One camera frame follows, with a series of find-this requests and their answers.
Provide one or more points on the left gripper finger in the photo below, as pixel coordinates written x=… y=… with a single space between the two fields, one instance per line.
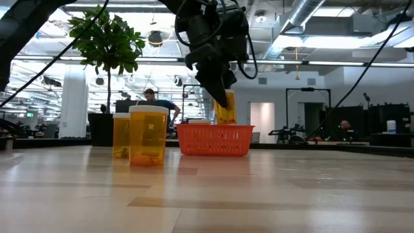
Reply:
x=231 y=80
x=215 y=85

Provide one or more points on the amber pill bottle white cap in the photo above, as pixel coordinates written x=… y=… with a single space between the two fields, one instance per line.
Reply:
x=121 y=136
x=231 y=113
x=148 y=139

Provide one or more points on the black background robot arm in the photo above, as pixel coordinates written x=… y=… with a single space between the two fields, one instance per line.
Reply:
x=296 y=139

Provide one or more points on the orange plastic basket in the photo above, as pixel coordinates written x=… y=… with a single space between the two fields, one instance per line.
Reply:
x=215 y=140

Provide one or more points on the white ceiling dome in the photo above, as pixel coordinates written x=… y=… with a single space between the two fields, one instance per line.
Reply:
x=260 y=18

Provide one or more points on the person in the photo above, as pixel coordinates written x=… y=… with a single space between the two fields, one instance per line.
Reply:
x=345 y=126
x=163 y=105

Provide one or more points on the black round ceiling device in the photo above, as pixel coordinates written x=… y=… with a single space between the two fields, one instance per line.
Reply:
x=155 y=38

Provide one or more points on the black monitor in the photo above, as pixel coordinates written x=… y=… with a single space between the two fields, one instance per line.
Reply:
x=126 y=105

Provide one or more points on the green leafy plant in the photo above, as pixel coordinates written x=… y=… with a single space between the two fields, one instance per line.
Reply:
x=103 y=45

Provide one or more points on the black plant pot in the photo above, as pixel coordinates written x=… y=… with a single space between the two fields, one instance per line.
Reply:
x=100 y=129

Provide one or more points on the black microphone stand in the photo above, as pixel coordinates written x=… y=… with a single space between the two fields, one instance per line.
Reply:
x=366 y=97

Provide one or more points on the white building column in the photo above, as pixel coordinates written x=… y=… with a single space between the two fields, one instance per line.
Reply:
x=73 y=103

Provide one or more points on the black partition panel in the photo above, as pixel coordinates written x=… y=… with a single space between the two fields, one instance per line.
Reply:
x=381 y=116

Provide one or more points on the white canister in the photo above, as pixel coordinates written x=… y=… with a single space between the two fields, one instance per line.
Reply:
x=391 y=127

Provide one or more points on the slanted silver ventilation duct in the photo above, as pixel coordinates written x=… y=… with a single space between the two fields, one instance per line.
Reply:
x=304 y=13

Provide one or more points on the grey metal post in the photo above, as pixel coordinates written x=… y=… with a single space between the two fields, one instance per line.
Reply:
x=9 y=145

